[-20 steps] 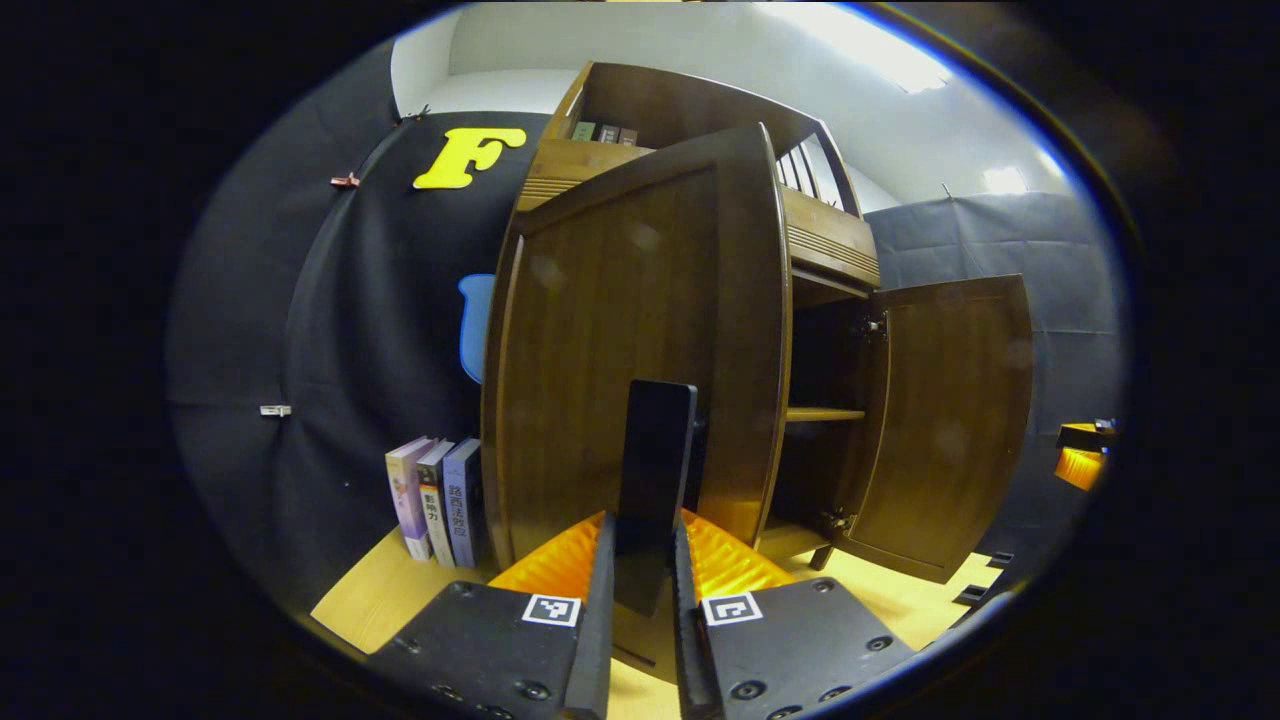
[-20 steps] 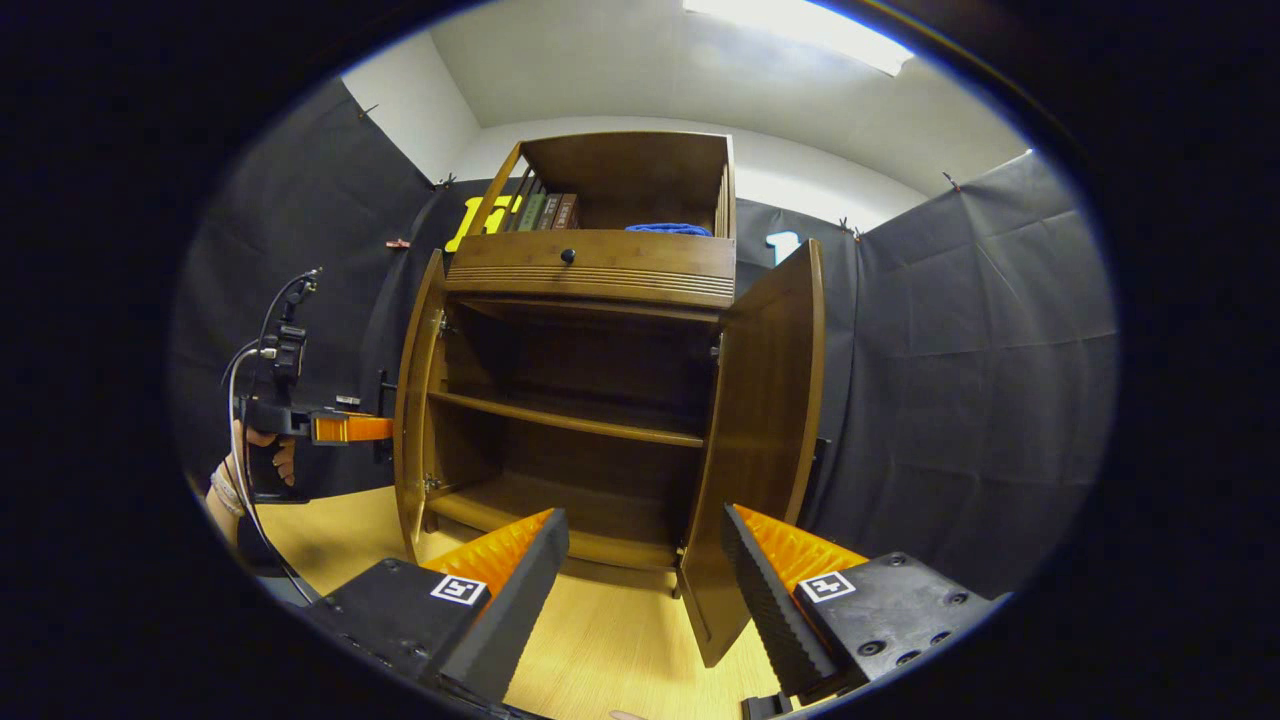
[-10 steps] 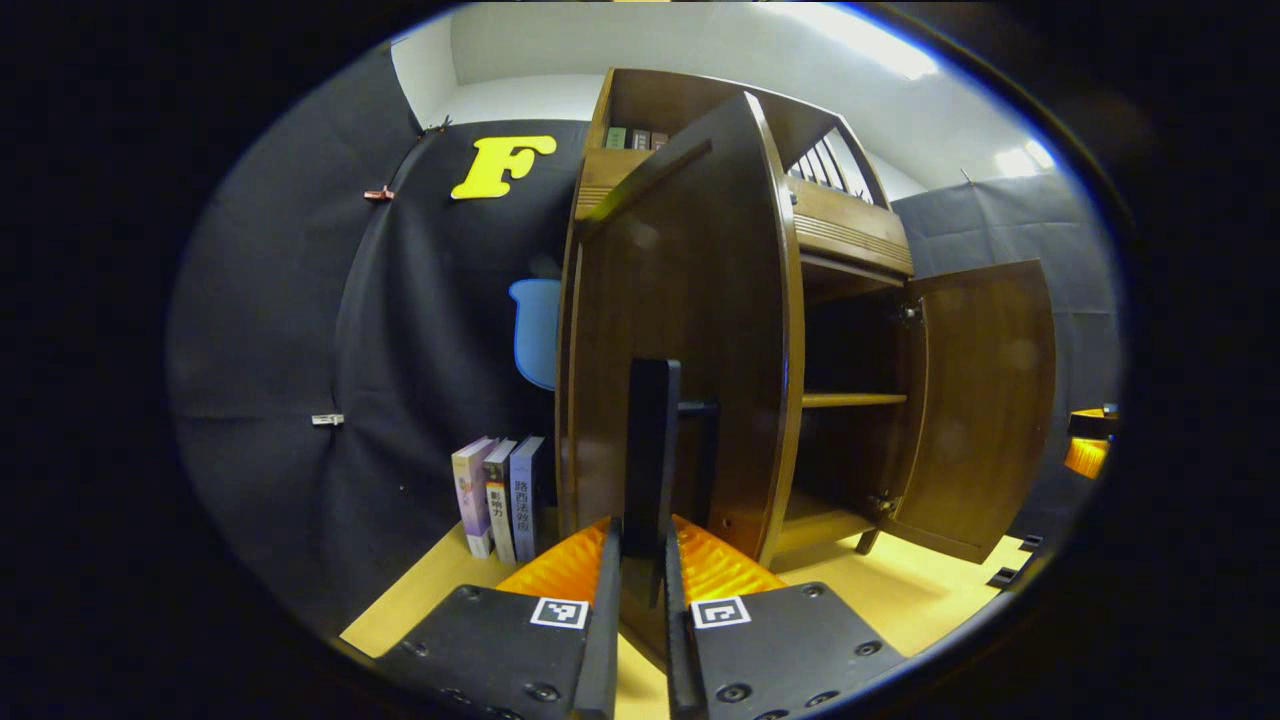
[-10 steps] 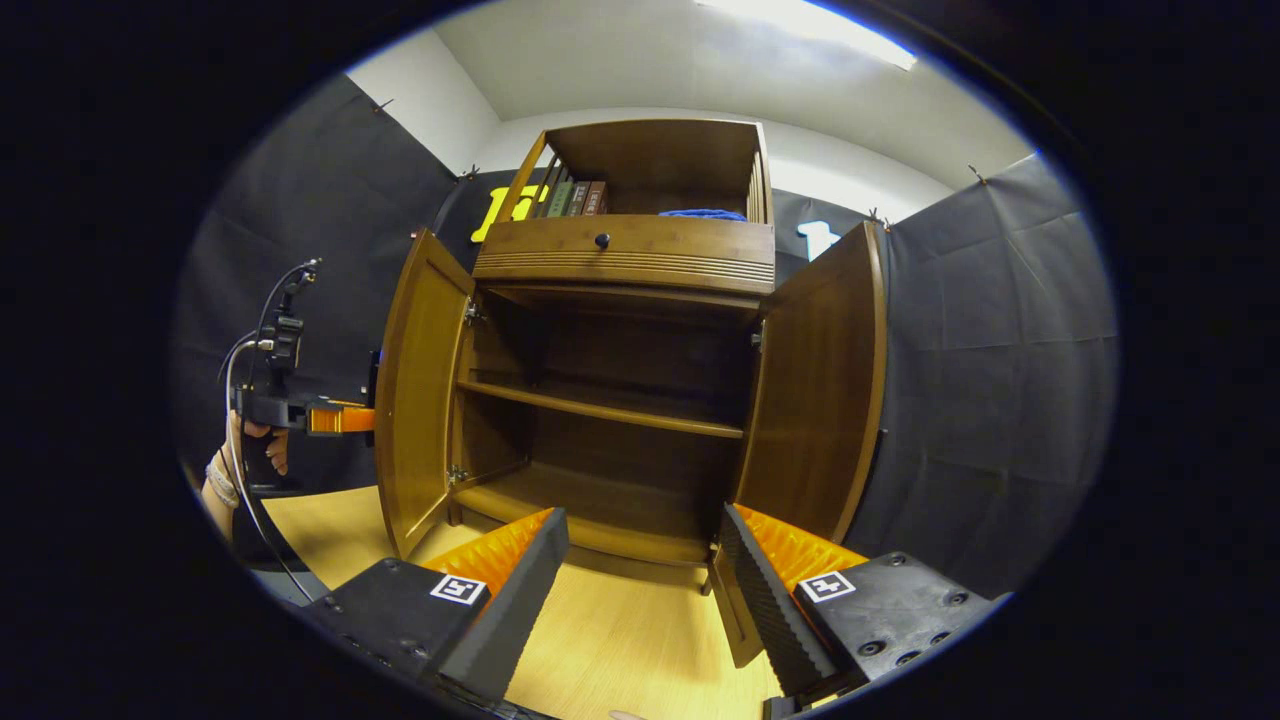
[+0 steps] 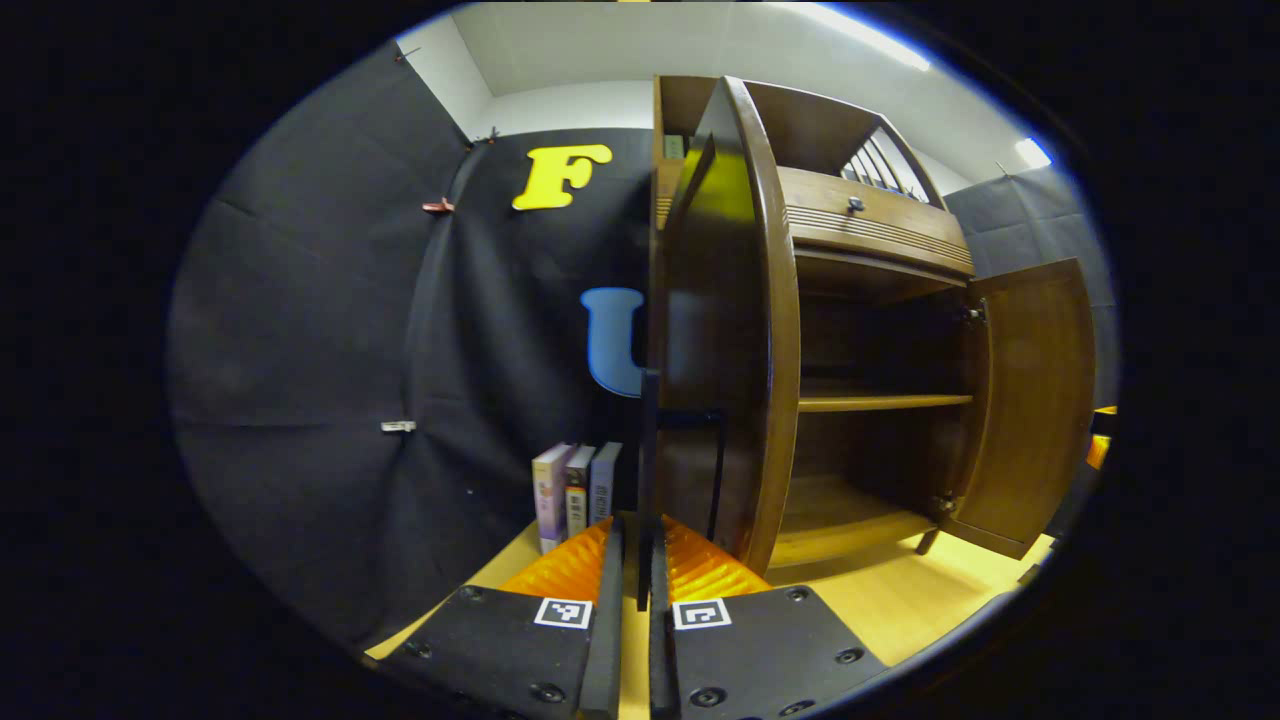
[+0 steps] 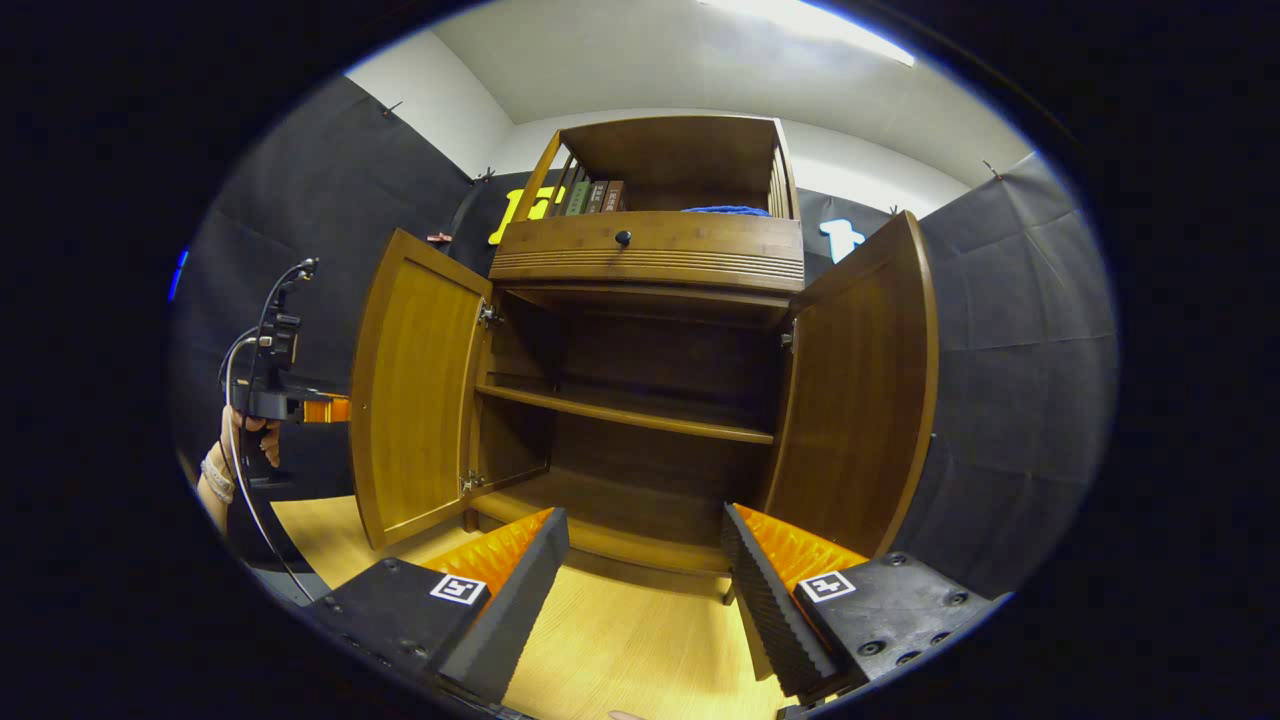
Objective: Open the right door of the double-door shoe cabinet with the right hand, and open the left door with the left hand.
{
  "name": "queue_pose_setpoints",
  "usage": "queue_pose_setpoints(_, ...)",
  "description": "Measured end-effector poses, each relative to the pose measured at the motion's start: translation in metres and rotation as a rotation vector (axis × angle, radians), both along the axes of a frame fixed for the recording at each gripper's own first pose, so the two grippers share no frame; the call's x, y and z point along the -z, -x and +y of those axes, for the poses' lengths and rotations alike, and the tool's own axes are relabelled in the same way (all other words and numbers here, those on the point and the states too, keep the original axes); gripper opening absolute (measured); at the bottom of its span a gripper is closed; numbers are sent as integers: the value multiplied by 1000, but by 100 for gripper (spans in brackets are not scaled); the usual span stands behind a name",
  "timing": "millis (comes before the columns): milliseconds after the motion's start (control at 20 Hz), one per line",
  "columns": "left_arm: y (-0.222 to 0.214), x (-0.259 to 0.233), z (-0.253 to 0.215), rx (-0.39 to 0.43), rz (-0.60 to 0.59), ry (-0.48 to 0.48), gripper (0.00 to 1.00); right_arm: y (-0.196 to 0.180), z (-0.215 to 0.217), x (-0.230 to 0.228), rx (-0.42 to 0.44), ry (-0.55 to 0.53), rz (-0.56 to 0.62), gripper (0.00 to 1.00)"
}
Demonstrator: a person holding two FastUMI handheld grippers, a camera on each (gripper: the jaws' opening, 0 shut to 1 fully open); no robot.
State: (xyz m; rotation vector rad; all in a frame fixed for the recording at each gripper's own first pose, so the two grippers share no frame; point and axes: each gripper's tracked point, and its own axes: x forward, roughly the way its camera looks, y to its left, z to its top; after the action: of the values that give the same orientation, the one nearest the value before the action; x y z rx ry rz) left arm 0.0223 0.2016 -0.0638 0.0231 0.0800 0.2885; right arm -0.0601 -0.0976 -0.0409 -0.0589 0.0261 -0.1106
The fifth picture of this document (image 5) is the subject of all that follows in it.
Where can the metal door hinge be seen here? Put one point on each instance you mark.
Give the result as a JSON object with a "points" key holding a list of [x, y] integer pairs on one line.
{"points": [[942, 503], [975, 314]]}

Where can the ceiling light panel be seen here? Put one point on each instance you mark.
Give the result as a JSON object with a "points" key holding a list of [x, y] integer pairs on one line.
{"points": [[1033, 152]]}

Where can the white and orange book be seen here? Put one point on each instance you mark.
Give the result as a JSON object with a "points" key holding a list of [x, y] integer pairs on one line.
{"points": [[578, 495]]}

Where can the wooden cabinet drawer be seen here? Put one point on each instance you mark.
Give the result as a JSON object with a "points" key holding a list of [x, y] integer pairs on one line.
{"points": [[900, 225]]}

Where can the grey blue book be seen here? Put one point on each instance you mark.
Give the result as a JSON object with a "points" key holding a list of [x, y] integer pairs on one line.
{"points": [[605, 480]]}

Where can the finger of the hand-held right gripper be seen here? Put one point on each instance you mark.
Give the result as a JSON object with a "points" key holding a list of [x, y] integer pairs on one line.
{"points": [[1100, 450]]}

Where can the wooden shoe cabinet door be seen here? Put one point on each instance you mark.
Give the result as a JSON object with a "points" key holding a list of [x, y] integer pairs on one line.
{"points": [[710, 330], [1030, 400]]}

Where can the white clip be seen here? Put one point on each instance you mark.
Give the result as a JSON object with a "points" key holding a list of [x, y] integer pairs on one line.
{"points": [[398, 426]]}

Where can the red clip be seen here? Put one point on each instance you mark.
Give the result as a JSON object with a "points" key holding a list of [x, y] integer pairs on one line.
{"points": [[437, 206]]}

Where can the black backdrop cloth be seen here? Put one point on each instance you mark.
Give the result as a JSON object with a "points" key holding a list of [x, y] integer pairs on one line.
{"points": [[300, 330]]}

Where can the wooden double-door shoe cabinet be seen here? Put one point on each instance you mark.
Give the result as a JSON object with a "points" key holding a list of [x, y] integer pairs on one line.
{"points": [[840, 520]]}

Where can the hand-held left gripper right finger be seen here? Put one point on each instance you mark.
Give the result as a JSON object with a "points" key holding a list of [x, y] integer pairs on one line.
{"points": [[660, 660]]}

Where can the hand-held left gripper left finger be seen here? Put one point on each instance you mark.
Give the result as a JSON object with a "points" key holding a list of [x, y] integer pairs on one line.
{"points": [[605, 650]]}

